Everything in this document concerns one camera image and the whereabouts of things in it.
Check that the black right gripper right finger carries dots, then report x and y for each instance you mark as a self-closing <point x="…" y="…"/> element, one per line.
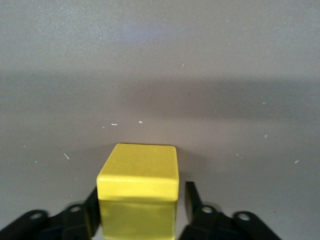
<point x="200" y="220"/>

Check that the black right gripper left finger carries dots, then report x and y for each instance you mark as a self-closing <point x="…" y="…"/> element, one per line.
<point x="75" y="220"/>

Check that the yellow cube block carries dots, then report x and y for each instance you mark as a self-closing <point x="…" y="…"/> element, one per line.
<point x="137" y="175"/>

